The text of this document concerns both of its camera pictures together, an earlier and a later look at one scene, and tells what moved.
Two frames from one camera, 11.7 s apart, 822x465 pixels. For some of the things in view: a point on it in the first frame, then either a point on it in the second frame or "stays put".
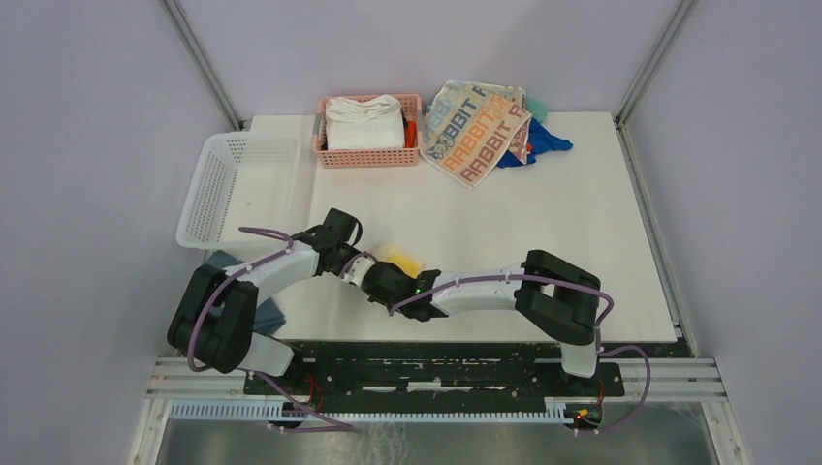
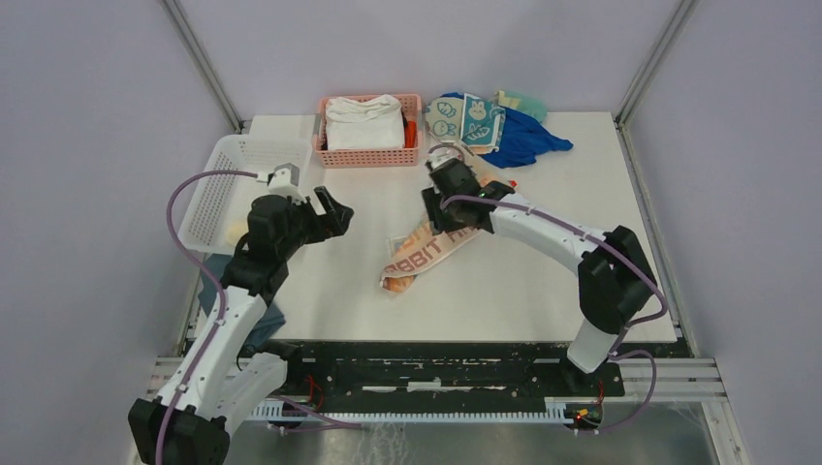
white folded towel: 364,123 stays put
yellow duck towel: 410,262 -> 234,230
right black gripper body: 371,298 -> 441,218
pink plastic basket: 369,157 stays put
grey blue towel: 269,318 stays put
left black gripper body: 346,252 -> 306,226
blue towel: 540,139 stays put
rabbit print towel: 468,126 -> 418,251
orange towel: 410,135 stays put
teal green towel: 537,108 stays put
